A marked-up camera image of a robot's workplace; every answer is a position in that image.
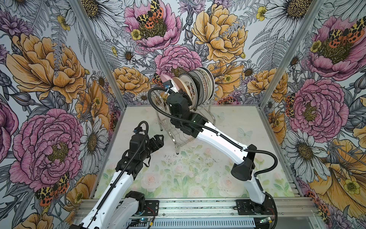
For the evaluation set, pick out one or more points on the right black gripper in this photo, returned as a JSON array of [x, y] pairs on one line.
[[168, 101]]

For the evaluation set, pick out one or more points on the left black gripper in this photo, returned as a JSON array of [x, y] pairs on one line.
[[160, 142]]

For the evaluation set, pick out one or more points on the white plate red characters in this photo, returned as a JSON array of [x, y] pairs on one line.
[[192, 90]]

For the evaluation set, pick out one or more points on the dark square floral plate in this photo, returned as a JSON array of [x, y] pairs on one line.
[[199, 85]]

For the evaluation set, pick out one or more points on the white plate black emblem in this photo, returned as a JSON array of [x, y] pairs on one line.
[[204, 78]]

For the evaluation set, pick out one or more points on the white plate orange sunburst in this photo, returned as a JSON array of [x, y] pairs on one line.
[[209, 87]]

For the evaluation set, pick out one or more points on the white plate green red rim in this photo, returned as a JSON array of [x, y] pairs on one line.
[[212, 83]]

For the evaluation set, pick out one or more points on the beige round plate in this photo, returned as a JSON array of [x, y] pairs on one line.
[[178, 85]]

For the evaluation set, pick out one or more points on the pink round plate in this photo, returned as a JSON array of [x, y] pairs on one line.
[[164, 77]]

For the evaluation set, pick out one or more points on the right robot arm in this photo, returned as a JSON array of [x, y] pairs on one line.
[[243, 157]]

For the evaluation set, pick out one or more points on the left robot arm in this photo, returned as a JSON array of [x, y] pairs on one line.
[[116, 206]]

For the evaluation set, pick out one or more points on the chrome two-tier dish rack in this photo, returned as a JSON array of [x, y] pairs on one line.
[[167, 113]]

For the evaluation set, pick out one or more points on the green circuit board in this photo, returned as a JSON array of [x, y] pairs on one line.
[[140, 222]]

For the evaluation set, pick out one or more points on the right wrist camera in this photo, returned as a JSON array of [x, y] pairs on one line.
[[169, 86]]

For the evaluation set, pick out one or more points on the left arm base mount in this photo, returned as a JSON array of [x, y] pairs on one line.
[[147, 208]]

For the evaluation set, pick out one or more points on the aluminium front rail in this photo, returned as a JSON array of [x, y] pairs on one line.
[[218, 213]]

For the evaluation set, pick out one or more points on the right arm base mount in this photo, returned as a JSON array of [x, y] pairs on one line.
[[248, 207]]

